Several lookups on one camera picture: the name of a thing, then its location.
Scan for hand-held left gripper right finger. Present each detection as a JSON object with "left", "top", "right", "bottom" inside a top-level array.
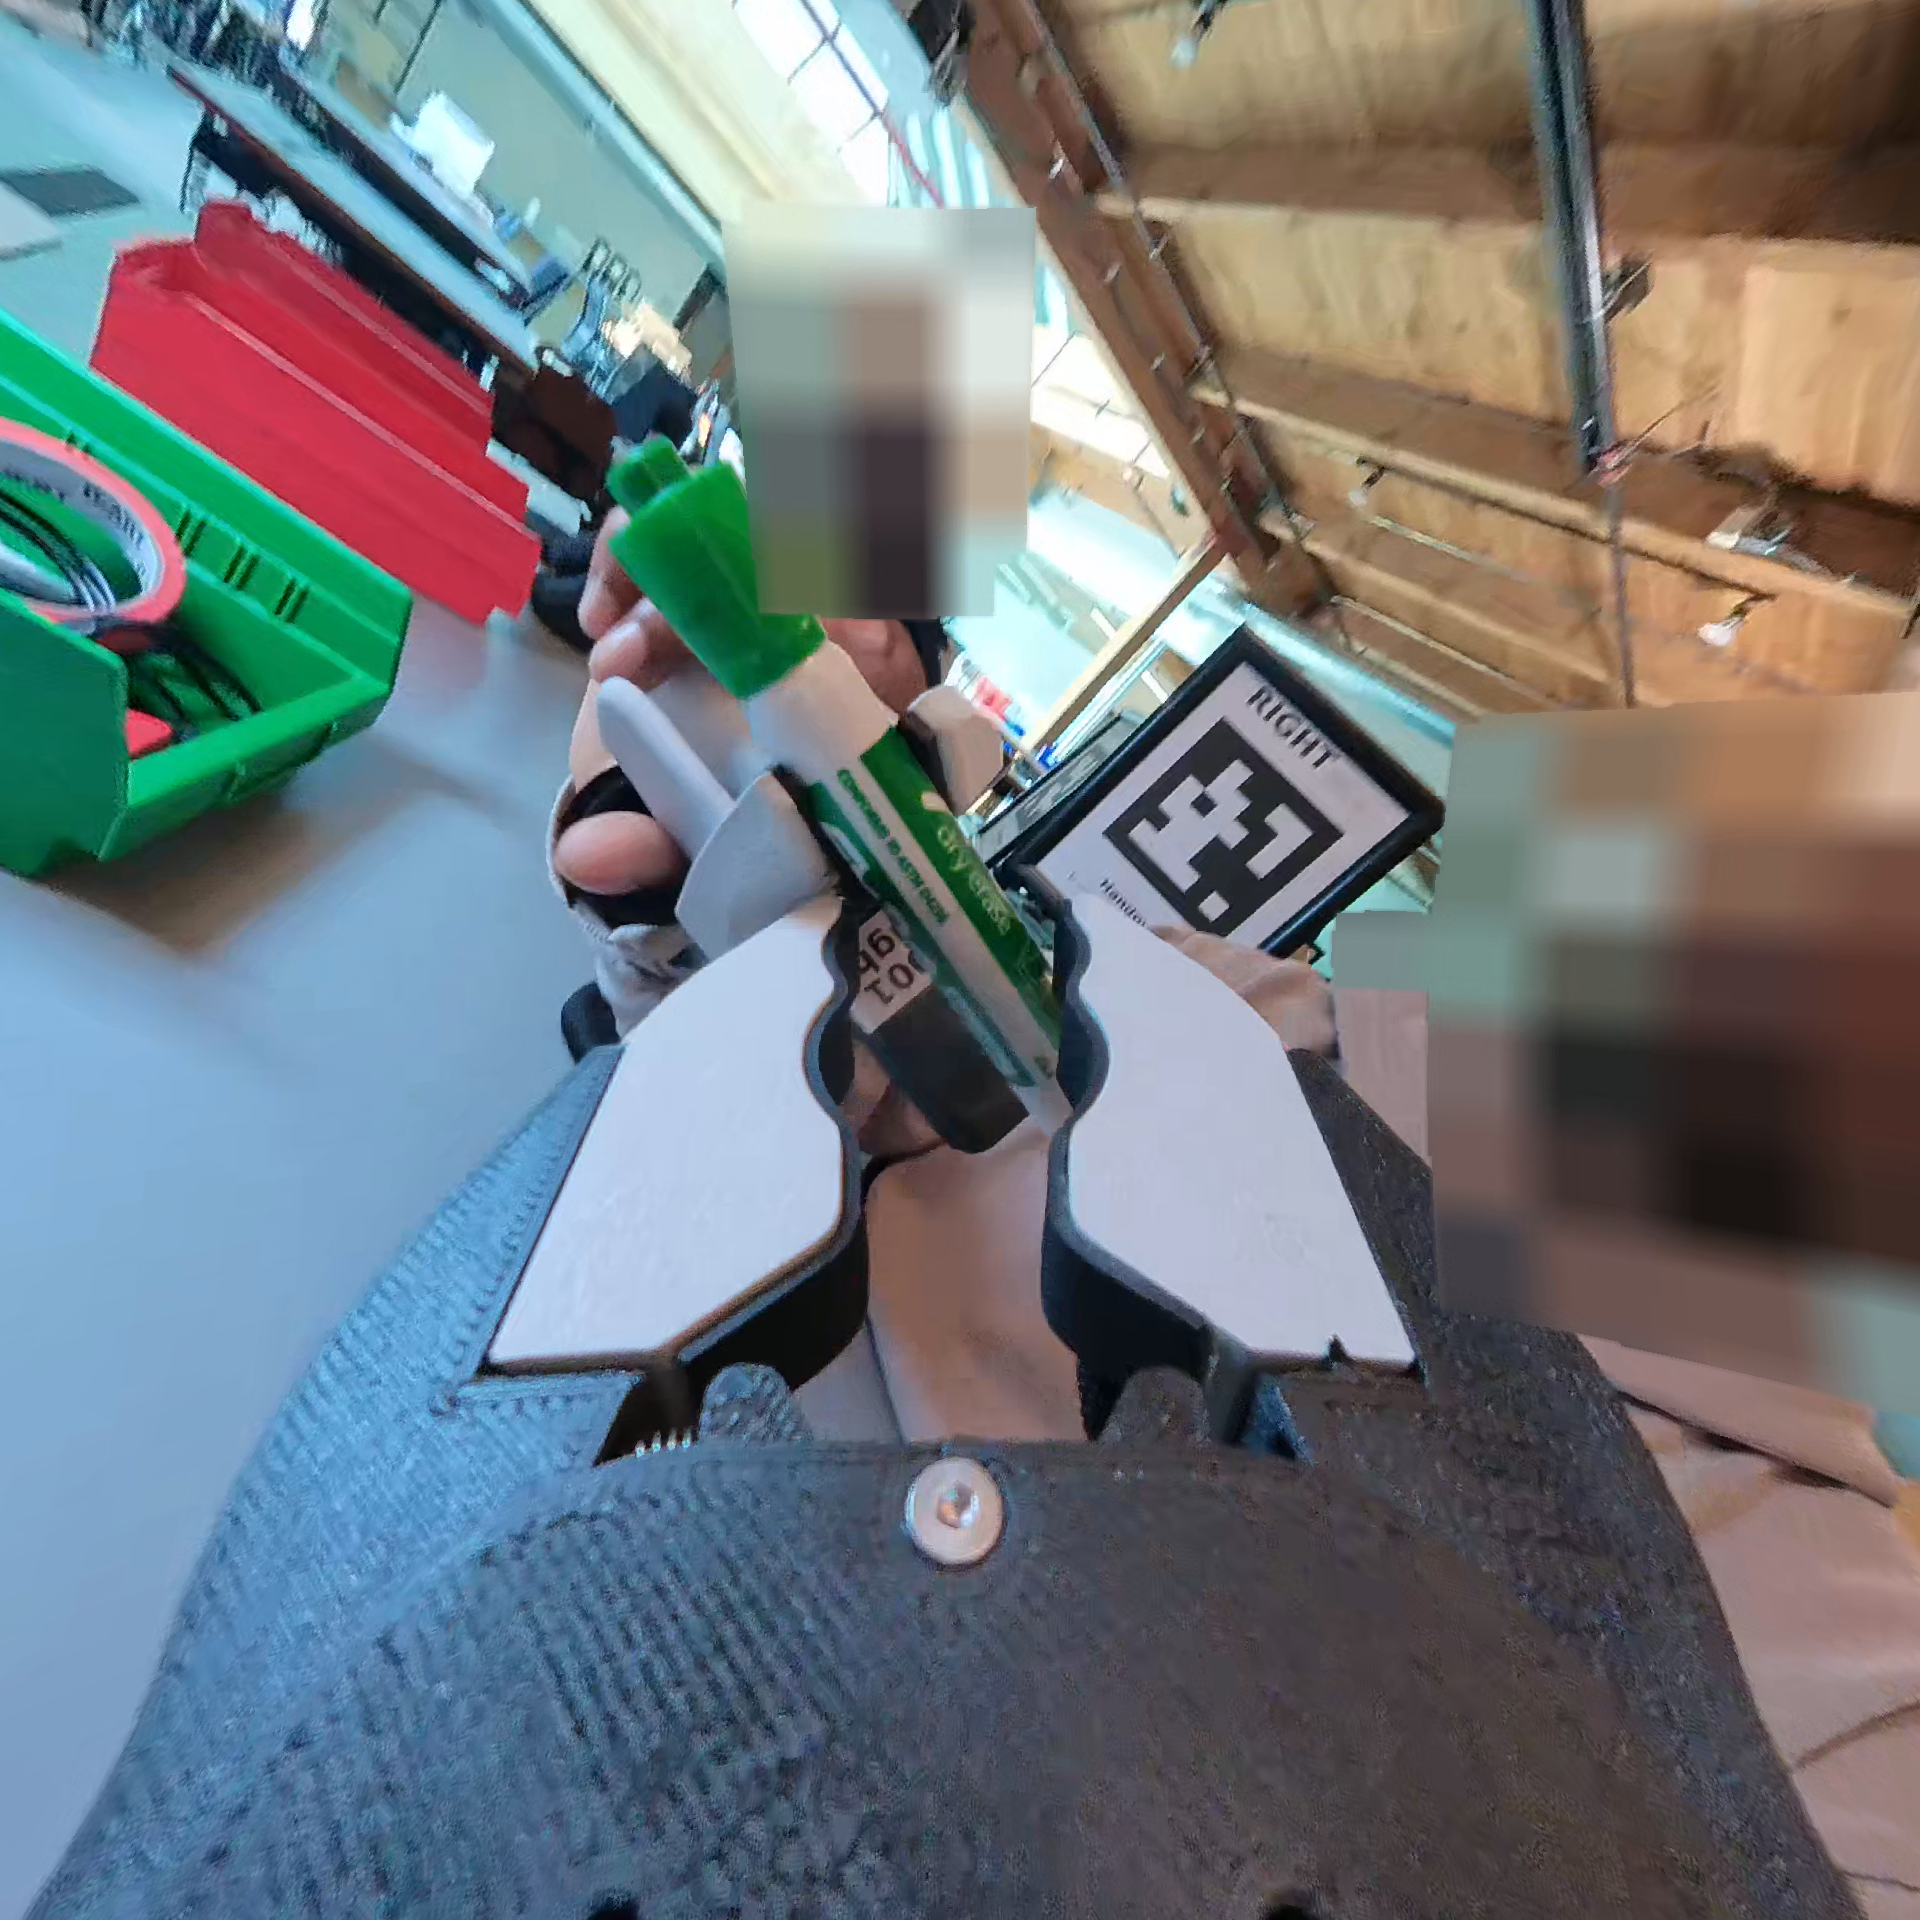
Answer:
[{"left": 1043, "top": 894, "right": 1429, "bottom": 1453}]

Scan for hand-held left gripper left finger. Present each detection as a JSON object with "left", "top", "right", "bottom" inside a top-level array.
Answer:
[{"left": 484, "top": 894, "right": 873, "bottom": 1453}]

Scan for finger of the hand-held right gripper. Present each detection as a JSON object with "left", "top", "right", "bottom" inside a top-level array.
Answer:
[
  {"left": 674, "top": 762, "right": 841, "bottom": 978},
  {"left": 893, "top": 682, "right": 1002, "bottom": 823}
]

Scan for green dry erase marker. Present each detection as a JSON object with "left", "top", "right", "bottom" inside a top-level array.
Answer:
[{"left": 603, "top": 435, "right": 1070, "bottom": 1137}]

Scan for person's right forearm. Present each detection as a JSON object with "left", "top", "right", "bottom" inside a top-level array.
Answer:
[{"left": 863, "top": 923, "right": 1337, "bottom": 1444}]

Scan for framed marker poster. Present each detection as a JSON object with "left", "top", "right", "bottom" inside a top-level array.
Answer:
[{"left": 985, "top": 622, "right": 1444, "bottom": 963}]

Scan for green plastic bin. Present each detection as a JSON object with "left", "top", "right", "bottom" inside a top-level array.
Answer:
[{"left": 0, "top": 310, "right": 413, "bottom": 878}]

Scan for stacked red plastic bins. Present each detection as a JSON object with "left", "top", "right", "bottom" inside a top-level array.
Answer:
[{"left": 90, "top": 198, "right": 544, "bottom": 622}]

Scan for red tape roll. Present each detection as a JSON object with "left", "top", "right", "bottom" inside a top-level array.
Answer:
[{"left": 0, "top": 419, "right": 188, "bottom": 622}]

